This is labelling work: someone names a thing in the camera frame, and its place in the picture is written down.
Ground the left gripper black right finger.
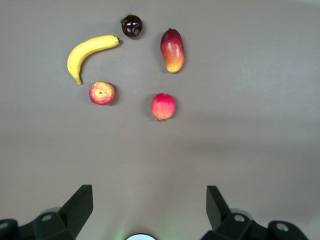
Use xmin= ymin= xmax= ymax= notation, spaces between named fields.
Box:
xmin=202 ymin=185 xmax=310 ymax=240

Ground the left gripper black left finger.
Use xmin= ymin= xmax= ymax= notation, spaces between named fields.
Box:
xmin=0 ymin=184 xmax=94 ymax=240

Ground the brown table mat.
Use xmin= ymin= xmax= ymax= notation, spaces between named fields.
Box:
xmin=0 ymin=0 xmax=320 ymax=240

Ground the red yellow mango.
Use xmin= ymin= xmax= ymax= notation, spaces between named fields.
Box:
xmin=160 ymin=28 xmax=185 ymax=74

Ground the red pomegranate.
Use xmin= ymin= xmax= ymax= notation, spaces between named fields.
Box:
xmin=150 ymin=92 xmax=176 ymax=122

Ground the yellow banana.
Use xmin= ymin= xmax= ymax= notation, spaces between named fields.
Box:
xmin=66 ymin=34 xmax=121 ymax=85

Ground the dark purple mangosteen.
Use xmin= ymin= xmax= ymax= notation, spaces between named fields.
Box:
xmin=121 ymin=13 xmax=143 ymax=39

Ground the red yellow apple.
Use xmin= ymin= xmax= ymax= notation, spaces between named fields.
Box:
xmin=89 ymin=81 xmax=116 ymax=106

